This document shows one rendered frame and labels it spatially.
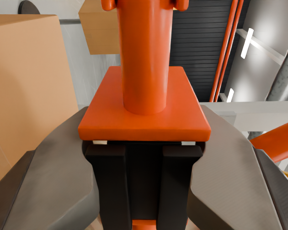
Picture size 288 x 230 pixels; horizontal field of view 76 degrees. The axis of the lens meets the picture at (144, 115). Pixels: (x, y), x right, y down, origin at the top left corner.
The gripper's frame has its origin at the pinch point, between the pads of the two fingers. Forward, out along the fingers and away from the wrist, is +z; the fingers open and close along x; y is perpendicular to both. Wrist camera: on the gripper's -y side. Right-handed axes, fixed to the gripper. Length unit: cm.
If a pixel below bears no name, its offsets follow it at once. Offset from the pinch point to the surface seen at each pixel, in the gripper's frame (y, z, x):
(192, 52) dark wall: 276, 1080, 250
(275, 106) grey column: 62, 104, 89
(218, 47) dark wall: 251, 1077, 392
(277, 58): 201, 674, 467
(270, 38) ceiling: 157, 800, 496
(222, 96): 560, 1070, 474
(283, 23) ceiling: 94, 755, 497
